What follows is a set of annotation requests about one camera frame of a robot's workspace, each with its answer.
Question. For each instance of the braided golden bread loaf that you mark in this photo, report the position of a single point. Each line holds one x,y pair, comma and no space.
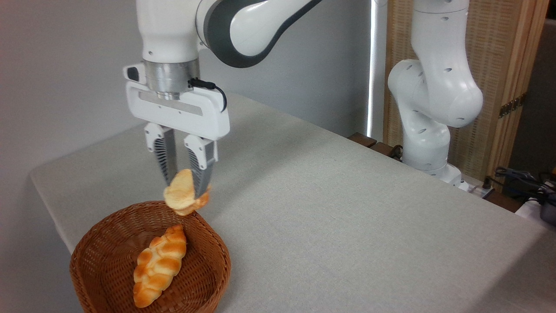
158,265

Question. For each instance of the wooden woven folding screen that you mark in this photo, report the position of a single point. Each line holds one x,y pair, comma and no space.
491,52

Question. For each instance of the brown woven wicker basket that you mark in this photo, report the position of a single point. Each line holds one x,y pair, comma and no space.
195,269

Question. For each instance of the white vertical pole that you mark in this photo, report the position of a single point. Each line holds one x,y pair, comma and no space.
377,65

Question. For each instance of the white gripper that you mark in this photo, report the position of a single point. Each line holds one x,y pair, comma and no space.
173,111

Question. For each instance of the light grey tablecloth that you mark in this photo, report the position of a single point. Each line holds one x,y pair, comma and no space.
347,239

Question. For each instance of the round pale bread bun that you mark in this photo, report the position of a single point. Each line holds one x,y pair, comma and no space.
180,195

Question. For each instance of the metal screen hinge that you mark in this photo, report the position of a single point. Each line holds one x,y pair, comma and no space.
511,106

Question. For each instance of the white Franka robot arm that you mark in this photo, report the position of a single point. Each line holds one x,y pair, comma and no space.
165,30

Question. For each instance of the dark brown wooden slat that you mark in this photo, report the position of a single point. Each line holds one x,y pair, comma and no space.
383,149
362,139

